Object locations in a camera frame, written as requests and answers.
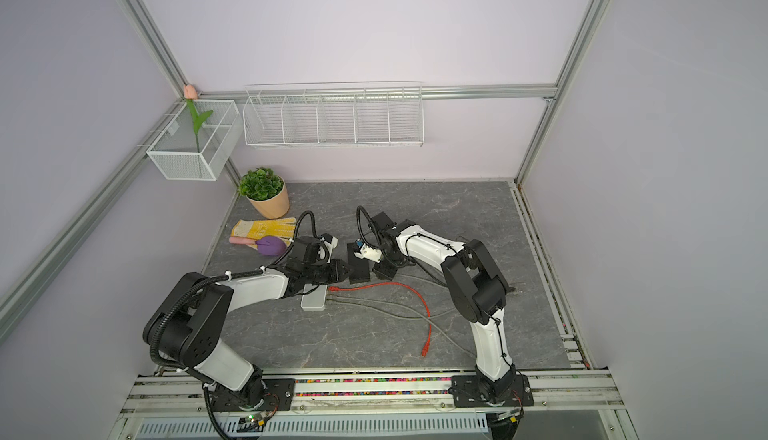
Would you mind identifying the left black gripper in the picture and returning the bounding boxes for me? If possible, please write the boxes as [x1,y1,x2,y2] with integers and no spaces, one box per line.
[304,259,355,285]

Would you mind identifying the white network switch box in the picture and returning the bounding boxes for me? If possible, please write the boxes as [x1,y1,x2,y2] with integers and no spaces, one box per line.
[300,285,327,312]

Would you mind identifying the red ethernet cable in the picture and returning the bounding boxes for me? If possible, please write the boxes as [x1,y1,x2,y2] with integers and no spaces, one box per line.
[327,282,434,358]

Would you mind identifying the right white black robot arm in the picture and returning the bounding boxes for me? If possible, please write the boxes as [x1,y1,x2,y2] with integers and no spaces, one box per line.
[357,207,517,404]

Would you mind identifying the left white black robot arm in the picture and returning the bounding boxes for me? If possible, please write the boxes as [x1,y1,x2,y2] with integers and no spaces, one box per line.
[142,234,351,409]

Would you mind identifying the purple pink trowel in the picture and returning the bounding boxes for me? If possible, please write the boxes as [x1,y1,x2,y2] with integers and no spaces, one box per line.
[229,235,288,257]

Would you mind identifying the yellow work glove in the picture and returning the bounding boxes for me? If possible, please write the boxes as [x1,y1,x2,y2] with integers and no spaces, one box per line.
[230,217,297,243]

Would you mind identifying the green plant in pot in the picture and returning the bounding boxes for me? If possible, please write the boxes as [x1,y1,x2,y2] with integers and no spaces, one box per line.
[238,167,290,220]

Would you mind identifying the pink artificial tulip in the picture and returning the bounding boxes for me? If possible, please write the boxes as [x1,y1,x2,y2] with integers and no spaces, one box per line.
[183,85,213,153]

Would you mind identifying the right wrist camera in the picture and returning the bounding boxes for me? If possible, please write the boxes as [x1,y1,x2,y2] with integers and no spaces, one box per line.
[352,241,383,263]

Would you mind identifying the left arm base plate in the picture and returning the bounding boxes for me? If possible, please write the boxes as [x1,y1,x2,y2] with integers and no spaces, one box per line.
[211,377,296,412]

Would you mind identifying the long white wire basket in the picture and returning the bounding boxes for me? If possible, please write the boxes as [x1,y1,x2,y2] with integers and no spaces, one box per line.
[242,82,425,148]

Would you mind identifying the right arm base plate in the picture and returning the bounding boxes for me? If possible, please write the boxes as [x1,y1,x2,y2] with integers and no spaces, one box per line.
[448,372,535,408]

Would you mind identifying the small white wire basket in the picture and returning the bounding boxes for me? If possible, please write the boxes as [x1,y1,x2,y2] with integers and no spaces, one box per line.
[147,100,243,181]

